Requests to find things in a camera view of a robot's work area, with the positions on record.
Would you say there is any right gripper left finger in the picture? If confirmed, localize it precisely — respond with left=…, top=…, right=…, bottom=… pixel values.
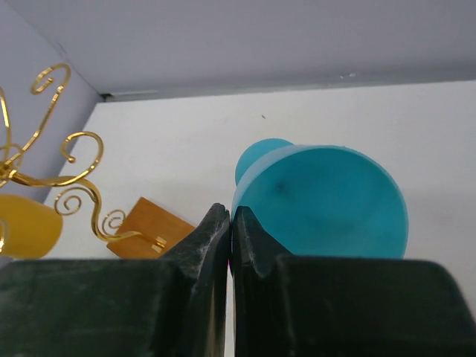
left=1, top=203, right=230, bottom=356

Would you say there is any yellow wine glass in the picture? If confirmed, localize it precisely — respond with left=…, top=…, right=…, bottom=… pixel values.
left=1, top=194, right=63, bottom=259

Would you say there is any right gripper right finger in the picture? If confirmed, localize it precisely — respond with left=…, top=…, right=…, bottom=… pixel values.
left=231, top=207, right=475, bottom=356

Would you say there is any blue wine glass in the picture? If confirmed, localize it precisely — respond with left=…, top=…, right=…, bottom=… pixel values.
left=232, top=138, right=408, bottom=259

